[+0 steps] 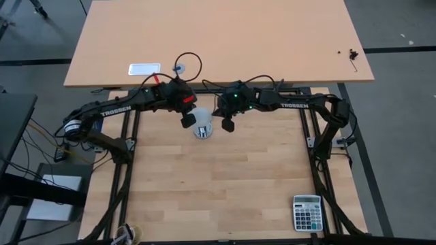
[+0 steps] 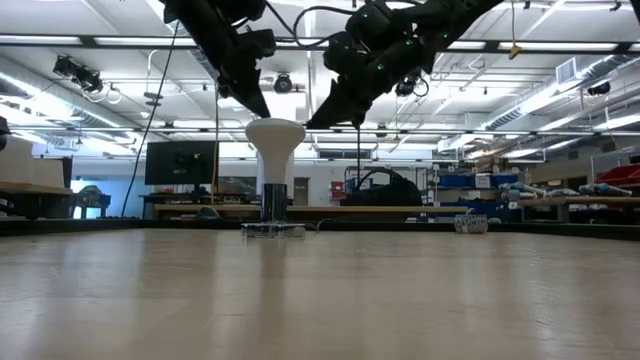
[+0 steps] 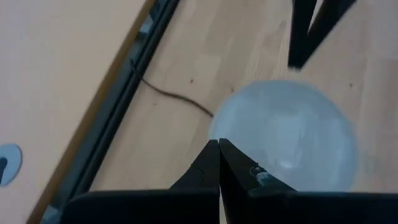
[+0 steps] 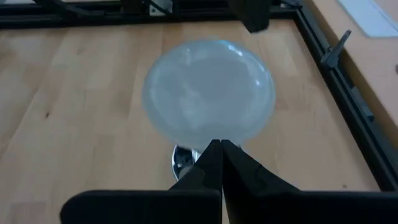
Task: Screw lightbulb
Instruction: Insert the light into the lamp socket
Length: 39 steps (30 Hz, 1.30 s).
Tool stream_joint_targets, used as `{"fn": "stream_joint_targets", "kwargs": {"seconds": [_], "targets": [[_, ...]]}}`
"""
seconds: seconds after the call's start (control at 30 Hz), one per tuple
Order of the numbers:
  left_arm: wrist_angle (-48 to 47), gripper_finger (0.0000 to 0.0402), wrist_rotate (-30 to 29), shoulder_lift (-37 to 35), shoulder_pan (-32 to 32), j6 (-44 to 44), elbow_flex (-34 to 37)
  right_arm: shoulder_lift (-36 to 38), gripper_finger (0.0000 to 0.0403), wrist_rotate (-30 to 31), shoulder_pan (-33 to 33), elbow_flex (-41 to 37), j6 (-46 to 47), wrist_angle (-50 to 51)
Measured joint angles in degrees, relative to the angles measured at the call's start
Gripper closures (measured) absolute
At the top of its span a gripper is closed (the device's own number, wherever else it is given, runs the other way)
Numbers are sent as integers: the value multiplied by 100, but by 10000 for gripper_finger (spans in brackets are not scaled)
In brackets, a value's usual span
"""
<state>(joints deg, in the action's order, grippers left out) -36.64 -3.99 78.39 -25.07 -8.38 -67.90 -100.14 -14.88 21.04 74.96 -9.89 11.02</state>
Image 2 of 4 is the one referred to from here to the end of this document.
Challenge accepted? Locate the black lamp power cable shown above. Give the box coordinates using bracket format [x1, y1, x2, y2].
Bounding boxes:
[304, 218, 341, 232]

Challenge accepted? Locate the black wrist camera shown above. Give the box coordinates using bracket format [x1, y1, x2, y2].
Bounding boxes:
[238, 28, 277, 57]
[323, 30, 362, 75]

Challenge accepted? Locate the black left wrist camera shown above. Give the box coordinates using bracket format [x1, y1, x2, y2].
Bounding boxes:
[238, 28, 277, 57]

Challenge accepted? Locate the beige box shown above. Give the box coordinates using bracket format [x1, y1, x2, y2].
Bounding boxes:
[0, 137, 66, 189]

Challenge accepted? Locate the small round patterned cup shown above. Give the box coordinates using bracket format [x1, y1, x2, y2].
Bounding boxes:
[453, 213, 489, 235]

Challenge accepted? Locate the black computer monitor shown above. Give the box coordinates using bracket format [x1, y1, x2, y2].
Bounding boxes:
[144, 140, 220, 187]

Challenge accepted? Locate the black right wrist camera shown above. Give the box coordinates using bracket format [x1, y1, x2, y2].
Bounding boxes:
[323, 30, 362, 75]

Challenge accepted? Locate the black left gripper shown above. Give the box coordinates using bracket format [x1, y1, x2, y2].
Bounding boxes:
[172, 7, 273, 120]

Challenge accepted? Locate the yellow hanging cable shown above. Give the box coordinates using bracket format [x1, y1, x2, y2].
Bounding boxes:
[209, 84, 222, 205]

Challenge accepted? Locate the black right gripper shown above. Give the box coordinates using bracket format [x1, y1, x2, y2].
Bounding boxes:
[305, 2, 436, 128]

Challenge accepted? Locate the black bag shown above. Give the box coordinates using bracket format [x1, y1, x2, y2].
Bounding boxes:
[346, 167, 424, 208]

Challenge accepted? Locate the black overhead light bar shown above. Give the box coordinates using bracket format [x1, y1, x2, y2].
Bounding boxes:
[0, 33, 640, 55]

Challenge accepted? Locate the white reflector lightbulb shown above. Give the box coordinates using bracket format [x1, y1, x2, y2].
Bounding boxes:
[244, 117, 307, 186]

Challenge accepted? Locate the yellow hanging hook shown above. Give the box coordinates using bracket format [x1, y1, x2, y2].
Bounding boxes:
[507, 0, 524, 61]

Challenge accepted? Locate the blue storage bin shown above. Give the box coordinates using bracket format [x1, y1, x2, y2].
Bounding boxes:
[435, 172, 521, 190]

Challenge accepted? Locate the red storage bin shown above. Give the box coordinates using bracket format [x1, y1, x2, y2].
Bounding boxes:
[593, 163, 640, 189]

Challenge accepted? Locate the grey cloth bundle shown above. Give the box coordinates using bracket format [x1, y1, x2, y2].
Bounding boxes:
[498, 182, 547, 200]
[578, 182, 634, 198]

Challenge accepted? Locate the light wooden desk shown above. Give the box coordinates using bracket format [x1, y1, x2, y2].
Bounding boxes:
[152, 203, 469, 222]

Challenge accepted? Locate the black aluminium table frame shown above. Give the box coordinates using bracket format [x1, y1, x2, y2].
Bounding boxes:
[0, 217, 640, 242]

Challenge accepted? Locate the black looped camera cable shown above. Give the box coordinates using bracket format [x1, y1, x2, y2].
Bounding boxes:
[291, 4, 355, 50]

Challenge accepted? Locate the wooden workbench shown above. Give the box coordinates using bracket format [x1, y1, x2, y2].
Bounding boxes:
[517, 195, 640, 224]
[0, 182, 75, 221]

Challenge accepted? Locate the black hanging cable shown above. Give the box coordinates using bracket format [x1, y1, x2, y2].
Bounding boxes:
[121, 22, 180, 219]

